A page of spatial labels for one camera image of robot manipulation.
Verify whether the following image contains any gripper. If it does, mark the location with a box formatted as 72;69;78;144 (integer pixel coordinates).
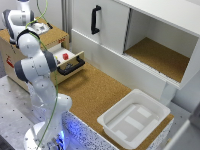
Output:
32;22;51;36

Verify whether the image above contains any pink block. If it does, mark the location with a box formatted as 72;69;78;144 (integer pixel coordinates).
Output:
62;52;70;61

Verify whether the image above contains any wooden drawer box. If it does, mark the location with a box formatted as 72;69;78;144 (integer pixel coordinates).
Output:
0;17;71;93

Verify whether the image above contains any wooden drawer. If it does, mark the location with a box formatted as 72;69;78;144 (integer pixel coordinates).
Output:
48;43;86;85

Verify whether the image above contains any white sliding door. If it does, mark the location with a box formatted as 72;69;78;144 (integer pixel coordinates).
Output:
71;0;131;56

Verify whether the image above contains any white cabinet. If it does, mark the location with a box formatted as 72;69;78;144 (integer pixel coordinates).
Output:
69;0;200;108

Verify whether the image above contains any white plastic box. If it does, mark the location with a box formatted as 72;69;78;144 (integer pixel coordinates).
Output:
96;88;172;150

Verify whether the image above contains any black drawer handle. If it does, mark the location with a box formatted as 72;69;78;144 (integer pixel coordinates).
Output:
56;55;86;77

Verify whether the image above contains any black door handle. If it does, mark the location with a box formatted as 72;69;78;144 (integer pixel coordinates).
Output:
90;4;102;36

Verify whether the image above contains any green cable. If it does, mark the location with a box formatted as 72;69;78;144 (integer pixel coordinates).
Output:
24;0;61;150

